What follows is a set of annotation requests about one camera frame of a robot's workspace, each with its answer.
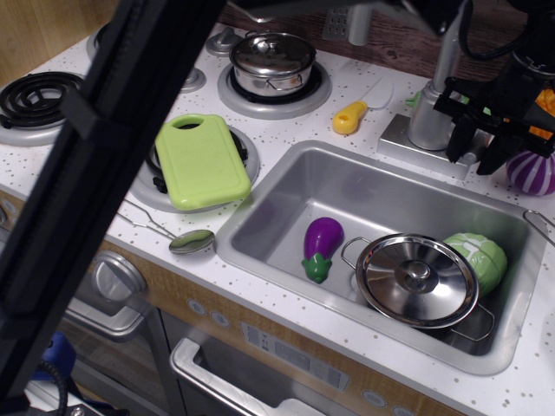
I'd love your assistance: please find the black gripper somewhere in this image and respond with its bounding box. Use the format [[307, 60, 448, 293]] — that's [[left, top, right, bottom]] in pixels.
[[434, 1, 554, 175]]

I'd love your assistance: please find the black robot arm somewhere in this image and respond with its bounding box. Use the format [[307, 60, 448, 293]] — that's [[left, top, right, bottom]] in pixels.
[[1, 1, 554, 414]]

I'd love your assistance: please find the purple striped toy onion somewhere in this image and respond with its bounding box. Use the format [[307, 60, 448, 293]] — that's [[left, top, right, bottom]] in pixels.
[[506, 151, 554, 196]]

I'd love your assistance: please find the silver toy faucet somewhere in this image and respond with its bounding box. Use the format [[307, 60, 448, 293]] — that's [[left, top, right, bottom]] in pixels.
[[377, 6, 486, 180]]

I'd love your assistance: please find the orange toy pumpkin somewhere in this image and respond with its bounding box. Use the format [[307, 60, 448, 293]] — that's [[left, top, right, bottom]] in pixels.
[[529, 88, 555, 140]]

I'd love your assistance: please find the green toy vegetable behind faucet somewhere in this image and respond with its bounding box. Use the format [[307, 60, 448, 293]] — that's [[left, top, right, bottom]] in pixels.
[[405, 91, 469, 108]]

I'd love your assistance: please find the green toy cabbage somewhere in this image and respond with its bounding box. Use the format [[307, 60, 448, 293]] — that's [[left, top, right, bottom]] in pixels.
[[444, 232, 508, 298]]

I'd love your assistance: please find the steel pot with lid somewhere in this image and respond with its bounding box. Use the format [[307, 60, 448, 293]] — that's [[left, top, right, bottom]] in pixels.
[[340, 233, 496, 342]]

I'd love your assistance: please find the purple toy eggplant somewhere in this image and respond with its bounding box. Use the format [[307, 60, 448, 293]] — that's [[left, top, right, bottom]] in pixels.
[[301, 218, 344, 283]]

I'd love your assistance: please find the back right stove burner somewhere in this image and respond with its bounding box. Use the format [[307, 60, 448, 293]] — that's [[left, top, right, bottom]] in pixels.
[[217, 62, 332, 120]]

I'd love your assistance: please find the stove burner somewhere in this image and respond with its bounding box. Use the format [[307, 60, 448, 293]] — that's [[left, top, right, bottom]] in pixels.
[[129, 126, 260, 213], [217, 62, 332, 120]]

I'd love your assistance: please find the silver sink basin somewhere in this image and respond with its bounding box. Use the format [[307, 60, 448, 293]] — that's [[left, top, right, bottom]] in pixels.
[[216, 141, 545, 375]]

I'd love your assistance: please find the steel pot on stove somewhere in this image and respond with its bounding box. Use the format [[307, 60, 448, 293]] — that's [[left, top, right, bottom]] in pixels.
[[229, 32, 317, 97]]

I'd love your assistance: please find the grey stove knob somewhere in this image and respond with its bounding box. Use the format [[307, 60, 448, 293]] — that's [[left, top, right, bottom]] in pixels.
[[205, 27, 243, 56], [180, 68, 206, 94]]

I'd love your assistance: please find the green toy cutting board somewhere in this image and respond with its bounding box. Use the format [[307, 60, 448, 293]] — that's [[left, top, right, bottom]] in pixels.
[[155, 114, 251, 211]]

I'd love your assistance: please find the steel ladle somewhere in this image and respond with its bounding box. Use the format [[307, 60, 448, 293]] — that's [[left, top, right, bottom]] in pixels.
[[116, 199, 215, 255]]

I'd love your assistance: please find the front right stove burner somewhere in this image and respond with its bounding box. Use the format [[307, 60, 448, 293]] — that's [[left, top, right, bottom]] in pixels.
[[129, 126, 260, 213]]

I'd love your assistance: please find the silver oven dial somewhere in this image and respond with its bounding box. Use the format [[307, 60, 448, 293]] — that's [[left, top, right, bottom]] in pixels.
[[90, 250, 147, 303]]

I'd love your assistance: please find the back left coil burner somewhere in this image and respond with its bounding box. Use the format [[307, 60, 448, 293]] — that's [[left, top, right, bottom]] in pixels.
[[86, 23, 109, 61]]

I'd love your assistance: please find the coil burner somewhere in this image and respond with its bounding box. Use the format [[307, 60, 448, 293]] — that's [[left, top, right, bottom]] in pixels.
[[1, 71, 83, 147], [86, 23, 109, 61]]

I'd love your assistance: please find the front left coil burner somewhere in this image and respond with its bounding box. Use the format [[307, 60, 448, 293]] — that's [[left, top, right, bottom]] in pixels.
[[1, 71, 83, 147]]

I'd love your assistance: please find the steel utensil handle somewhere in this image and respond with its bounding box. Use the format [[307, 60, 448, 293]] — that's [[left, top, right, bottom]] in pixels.
[[522, 210, 555, 247]]

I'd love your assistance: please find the yellow handled toy knife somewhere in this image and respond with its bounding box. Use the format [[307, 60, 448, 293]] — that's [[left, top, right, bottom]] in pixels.
[[332, 78, 394, 135]]

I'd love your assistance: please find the steel spatula on wall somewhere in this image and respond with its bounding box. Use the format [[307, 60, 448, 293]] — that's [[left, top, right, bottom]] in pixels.
[[322, 7, 349, 41]]

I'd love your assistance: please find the silver oven door handle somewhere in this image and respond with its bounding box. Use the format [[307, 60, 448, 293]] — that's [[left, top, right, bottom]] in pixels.
[[170, 338, 322, 416]]

